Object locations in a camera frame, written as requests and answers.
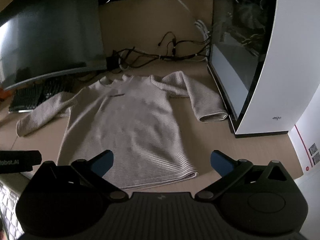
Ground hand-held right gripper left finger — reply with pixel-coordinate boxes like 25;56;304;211
32;150;128;203

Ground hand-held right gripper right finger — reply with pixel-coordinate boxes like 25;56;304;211
194;150;288;202

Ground beige striped knit sweater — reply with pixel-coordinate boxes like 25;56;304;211
16;71;228;190

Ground white quilted mattress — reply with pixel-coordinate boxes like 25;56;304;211
0;173;33;240

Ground black keyboard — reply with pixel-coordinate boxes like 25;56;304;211
9;76;75;113

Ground white cardboard box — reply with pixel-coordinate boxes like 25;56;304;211
287;90;320;180

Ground white computer case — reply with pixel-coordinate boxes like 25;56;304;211
207;0;320;138

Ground curved computer monitor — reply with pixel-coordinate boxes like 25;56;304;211
0;0;108;91

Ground black cable bundle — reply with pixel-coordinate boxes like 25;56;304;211
106;32;213;71

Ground white cables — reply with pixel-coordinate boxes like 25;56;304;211
170;0;213;62

